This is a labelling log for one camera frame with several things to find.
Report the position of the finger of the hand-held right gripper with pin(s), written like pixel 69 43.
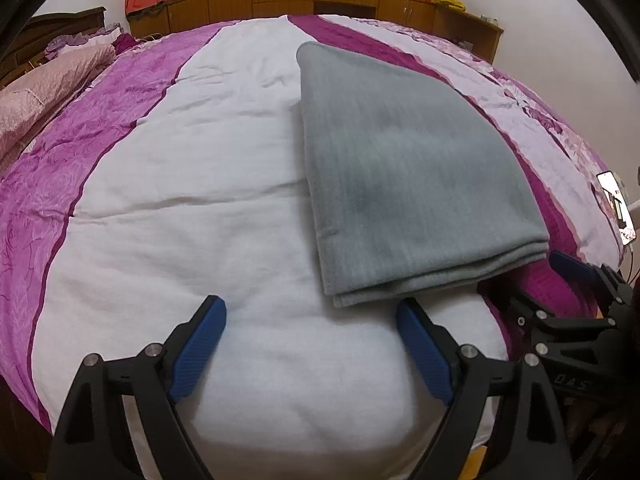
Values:
pixel 540 320
pixel 570 266

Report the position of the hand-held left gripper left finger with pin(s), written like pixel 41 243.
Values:
pixel 200 355

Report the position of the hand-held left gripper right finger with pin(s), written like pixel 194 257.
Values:
pixel 425 355

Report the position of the grey pants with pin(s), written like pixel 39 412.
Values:
pixel 410 170

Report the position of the smartphone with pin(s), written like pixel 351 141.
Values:
pixel 617 205

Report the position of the pink white purple bed quilt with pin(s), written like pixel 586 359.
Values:
pixel 200 185

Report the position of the small white object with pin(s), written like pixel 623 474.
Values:
pixel 490 18

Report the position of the yellow object on cabinet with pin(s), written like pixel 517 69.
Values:
pixel 448 3

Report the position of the pink pillow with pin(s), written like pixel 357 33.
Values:
pixel 45 90

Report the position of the purple frilled pillow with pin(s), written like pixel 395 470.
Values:
pixel 90 40

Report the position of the wooden headboard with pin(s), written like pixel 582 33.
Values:
pixel 50 27

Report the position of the wooden cabinet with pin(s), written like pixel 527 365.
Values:
pixel 280 2

